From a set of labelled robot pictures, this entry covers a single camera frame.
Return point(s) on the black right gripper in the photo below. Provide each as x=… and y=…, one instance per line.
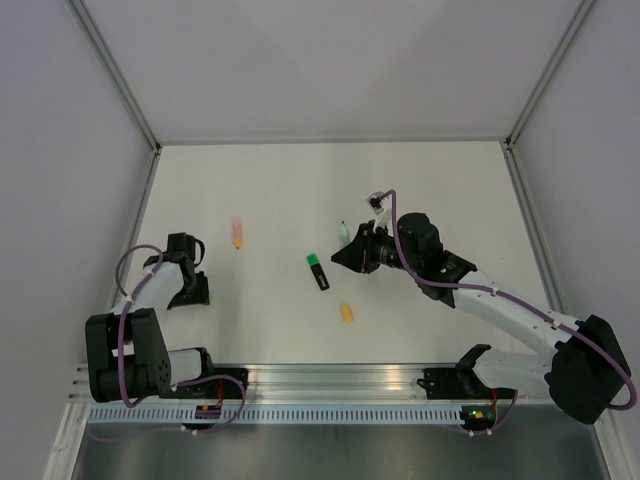
x=358, y=255

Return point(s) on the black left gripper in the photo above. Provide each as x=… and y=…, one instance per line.
x=202, y=296

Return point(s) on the translucent green highlighter pen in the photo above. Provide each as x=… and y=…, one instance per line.
x=344, y=235

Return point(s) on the dark green highlighter pen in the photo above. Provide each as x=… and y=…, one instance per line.
x=320, y=277

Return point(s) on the orange pen cap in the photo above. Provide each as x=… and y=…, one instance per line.
x=346, y=313

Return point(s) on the orange highlighter pen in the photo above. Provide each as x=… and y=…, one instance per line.
x=237, y=233

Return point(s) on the bright green pen cap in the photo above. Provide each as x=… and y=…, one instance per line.
x=312, y=260

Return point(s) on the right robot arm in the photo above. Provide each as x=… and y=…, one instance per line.
x=578, y=364

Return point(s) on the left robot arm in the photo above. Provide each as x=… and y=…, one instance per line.
x=127, y=356

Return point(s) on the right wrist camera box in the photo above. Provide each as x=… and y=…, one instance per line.
x=381, y=208

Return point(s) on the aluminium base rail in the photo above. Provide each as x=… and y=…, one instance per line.
x=323, y=382

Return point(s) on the white slotted cable duct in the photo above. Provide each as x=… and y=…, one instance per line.
x=286, y=414

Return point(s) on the left aluminium frame post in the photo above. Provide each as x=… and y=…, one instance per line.
x=97, y=41

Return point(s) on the aluminium frame post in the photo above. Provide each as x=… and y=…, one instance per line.
x=97, y=41
x=551, y=68

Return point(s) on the right aluminium frame post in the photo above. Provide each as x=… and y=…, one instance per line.
x=551, y=68

